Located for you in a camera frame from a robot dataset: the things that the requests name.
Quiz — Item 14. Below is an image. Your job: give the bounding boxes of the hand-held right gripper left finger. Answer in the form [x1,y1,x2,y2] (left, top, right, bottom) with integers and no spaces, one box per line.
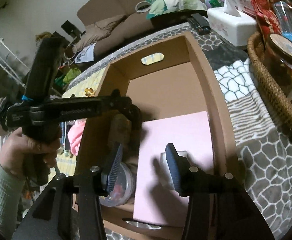
[11,142,124,240]

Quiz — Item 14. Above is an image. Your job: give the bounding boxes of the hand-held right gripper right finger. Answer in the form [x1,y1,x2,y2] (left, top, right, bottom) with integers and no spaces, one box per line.
[165,143,276,240]

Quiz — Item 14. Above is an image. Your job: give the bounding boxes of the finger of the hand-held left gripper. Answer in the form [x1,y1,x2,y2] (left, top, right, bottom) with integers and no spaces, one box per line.
[121,97,143,132]
[110,89,123,100]

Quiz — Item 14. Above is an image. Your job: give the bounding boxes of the round clear plastic container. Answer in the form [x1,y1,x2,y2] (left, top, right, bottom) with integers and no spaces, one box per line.
[98,161,136,207]

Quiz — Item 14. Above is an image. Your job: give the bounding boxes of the brown fuzzy object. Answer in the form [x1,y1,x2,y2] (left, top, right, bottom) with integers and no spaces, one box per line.
[107,114,133,150]

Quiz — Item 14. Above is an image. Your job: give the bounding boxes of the long pink box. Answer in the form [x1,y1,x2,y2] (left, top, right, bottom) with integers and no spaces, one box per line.
[132,110,215,228]

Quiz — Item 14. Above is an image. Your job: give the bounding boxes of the brown cardboard box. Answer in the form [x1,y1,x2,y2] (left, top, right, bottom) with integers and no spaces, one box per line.
[72,31,240,240]

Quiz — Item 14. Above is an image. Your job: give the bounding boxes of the person's left forearm green sleeve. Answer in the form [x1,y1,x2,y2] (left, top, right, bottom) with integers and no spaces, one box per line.
[0,155,26,238]

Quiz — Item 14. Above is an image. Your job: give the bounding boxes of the person's left hand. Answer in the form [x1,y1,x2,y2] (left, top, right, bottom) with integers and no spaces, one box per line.
[0,127,62,178]

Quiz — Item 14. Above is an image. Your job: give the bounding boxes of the bright green bag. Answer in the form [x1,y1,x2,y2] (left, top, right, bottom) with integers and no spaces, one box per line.
[55,67,81,88]

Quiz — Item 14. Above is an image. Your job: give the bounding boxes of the yellow plaid cloth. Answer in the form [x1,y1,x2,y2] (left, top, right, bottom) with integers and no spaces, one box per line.
[46,66,106,180]

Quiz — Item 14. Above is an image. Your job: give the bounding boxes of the printed paper sheet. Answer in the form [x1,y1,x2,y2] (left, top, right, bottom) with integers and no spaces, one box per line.
[74,42,96,64]

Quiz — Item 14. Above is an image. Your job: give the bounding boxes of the pink cloth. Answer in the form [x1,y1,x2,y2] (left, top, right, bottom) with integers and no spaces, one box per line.
[67,120,86,155]

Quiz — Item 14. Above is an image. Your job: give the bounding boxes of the brown pillow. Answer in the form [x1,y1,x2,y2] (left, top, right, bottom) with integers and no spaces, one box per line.
[72,15,128,53]

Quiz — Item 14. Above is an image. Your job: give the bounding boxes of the brown sofa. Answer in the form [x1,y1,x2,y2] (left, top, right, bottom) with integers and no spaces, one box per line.
[76,0,211,63]

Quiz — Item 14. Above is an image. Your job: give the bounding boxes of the grey patterned blanket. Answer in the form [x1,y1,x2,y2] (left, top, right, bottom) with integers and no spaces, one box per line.
[61,21,292,240]

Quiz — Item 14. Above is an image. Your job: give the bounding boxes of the white tape roll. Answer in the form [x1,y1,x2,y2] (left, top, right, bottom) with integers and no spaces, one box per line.
[135,1,153,13]

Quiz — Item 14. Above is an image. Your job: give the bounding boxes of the small black remote control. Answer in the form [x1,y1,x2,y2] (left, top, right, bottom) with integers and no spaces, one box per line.
[186,17,199,29]

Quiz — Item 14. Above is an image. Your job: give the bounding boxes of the large black remote control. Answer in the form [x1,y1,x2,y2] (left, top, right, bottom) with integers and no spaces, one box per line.
[191,13,211,35]

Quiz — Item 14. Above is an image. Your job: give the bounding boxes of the green patterned cushion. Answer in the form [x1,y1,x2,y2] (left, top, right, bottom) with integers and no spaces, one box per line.
[143,0,208,20]

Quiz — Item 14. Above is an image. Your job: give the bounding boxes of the brown wicker basket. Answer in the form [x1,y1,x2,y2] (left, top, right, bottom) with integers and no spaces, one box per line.
[247,31,292,143]

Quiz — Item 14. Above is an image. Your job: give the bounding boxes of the white tissue box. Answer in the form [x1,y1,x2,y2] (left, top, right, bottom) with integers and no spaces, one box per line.
[207,0,258,47]

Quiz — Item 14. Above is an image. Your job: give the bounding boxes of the purple round case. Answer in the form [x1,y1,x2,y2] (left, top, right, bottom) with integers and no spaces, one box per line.
[204,0,225,9]

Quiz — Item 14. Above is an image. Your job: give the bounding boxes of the glass jar brown lid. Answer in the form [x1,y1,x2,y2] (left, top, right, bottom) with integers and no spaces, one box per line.
[263,34,292,85]

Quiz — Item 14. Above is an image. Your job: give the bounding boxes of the red foil packet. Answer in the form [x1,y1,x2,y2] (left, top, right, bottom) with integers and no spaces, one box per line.
[246,0,292,38]

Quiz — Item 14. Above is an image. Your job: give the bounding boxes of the black wall panel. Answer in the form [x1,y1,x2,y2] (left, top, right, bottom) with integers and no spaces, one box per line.
[61,20,78,37]

